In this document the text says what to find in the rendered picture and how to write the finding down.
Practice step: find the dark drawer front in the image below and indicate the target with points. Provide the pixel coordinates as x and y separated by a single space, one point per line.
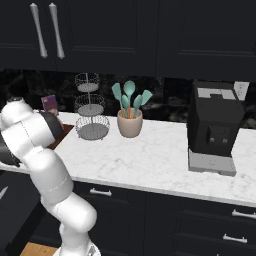
200 245
206 216
123 193

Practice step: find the beige utensil pot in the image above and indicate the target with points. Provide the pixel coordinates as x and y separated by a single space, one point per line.
130 126

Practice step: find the small teal spoon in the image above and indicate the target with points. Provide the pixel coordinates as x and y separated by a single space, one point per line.
125 100

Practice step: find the teal angled spatula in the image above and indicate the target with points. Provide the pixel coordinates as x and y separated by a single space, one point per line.
146 96

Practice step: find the teal round spoon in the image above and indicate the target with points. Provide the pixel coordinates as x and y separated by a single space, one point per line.
129 88

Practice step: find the dark cupboard door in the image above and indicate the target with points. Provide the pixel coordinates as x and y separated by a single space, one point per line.
120 230
16 30
106 33
206 36

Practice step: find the dark upper cupboard door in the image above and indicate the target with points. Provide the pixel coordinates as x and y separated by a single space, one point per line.
106 33
16 30
206 36

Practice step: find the brown cutting board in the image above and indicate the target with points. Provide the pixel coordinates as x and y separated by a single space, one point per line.
63 135

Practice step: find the purple box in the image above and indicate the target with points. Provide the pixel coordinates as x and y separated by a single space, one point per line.
50 103

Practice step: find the teal narrow spatula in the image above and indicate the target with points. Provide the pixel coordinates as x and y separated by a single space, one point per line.
137 100

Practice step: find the black coffee machine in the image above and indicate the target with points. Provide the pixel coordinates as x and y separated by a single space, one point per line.
213 126

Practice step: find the dark lower cupboard door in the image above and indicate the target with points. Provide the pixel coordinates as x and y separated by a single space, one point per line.
120 230

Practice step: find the teal spatula with flat blade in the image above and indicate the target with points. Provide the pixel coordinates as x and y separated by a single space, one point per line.
116 90

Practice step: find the dark appliance front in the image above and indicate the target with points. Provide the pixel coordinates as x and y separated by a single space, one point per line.
18 213

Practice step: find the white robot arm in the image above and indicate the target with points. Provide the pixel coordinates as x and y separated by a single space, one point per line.
36 156

